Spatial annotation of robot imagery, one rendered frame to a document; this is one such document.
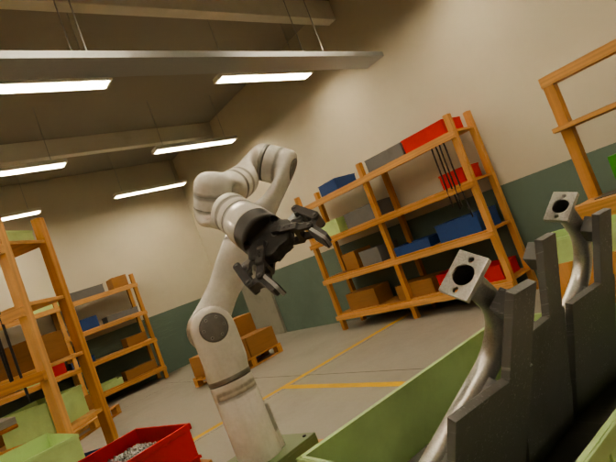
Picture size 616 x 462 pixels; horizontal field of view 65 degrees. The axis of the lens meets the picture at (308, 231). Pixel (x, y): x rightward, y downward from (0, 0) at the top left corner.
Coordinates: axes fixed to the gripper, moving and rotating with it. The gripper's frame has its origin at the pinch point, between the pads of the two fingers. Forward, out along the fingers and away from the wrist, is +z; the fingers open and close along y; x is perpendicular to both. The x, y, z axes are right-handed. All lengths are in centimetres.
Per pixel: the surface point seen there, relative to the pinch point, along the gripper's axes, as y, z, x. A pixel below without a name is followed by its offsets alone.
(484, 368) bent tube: 6.1, 20.6, 16.0
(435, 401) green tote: 2.6, 2.6, 47.1
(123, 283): -159, -851, 442
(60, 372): -329, -758, 433
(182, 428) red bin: -47, -57, 60
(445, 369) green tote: 8.9, -0.4, 47.5
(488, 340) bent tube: 8.9, 19.6, 14.3
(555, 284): 24.5, 17.5, 23.3
